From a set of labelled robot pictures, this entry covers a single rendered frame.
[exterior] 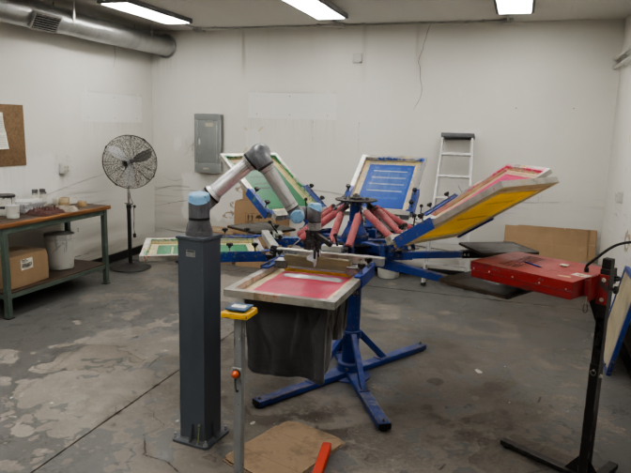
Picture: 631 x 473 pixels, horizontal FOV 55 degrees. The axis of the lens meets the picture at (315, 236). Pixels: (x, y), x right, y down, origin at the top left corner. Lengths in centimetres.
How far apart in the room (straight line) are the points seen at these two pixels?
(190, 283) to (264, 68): 505
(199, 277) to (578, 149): 510
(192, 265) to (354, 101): 468
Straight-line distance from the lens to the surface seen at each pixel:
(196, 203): 330
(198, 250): 330
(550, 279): 318
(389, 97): 753
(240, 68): 819
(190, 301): 340
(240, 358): 291
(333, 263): 345
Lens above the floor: 181
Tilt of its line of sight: 10 degrees down
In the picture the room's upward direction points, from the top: 2 degrees clockwise
